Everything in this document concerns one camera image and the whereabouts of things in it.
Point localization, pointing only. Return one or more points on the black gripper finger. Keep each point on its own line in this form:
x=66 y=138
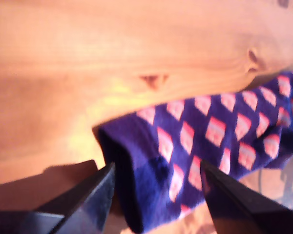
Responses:
x=234 y=202
x=92 y=200

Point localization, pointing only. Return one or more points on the purple pink patterned sock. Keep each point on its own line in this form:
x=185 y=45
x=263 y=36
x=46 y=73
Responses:
x=210 y=151

